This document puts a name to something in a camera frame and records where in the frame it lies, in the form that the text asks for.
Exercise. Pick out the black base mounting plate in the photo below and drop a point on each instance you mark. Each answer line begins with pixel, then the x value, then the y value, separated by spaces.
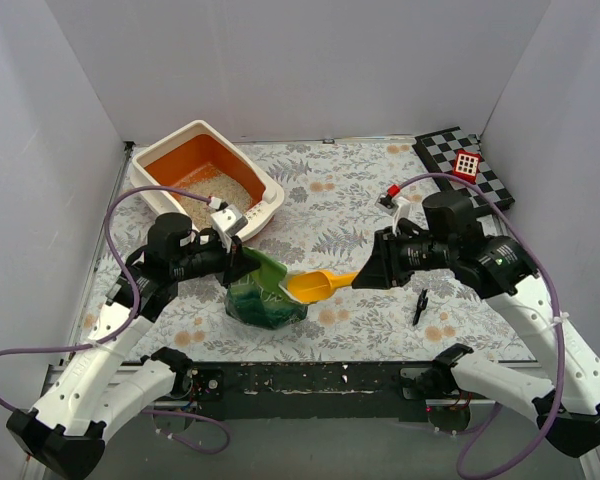
pixel 321 390

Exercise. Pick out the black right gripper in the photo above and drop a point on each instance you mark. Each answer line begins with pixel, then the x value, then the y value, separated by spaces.
pixel 385 259

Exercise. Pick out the small black clip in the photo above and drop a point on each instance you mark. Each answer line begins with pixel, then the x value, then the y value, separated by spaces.
pixel 421 306

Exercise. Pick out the yellow plastic litter scoop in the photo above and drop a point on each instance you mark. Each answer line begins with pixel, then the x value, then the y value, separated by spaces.
pixel 316 286

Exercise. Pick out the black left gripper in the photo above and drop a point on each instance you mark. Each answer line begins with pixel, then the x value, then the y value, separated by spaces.
pixel 232 265

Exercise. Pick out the black and grey checkerboard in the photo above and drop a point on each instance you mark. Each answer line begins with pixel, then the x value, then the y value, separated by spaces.
pixel 437 151

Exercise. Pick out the white and orange litter box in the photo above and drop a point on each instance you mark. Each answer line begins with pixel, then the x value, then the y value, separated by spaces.
pixel 199 149

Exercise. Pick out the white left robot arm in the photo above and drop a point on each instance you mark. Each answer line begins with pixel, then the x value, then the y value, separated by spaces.
pixel 68 428

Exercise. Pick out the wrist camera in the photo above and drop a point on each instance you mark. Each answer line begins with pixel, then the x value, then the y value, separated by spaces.
pixel 393 202
pixel 226 218

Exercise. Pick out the red grid block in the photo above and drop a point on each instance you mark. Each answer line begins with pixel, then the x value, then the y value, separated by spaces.
pixel 466 165

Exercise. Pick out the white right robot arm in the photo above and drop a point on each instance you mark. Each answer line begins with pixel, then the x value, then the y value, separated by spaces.
pixel 502 274

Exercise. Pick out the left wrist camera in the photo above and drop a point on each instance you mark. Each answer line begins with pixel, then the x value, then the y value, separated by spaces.
pixel 226 218

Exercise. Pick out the floral patterned table mat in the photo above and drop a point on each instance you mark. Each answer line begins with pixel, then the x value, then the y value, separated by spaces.
pixel 327 222

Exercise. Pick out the green cat litter bag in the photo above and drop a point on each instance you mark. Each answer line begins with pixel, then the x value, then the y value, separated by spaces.
pixel 258 299

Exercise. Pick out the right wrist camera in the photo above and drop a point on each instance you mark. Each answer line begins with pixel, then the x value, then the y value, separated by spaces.
pixel 393 202

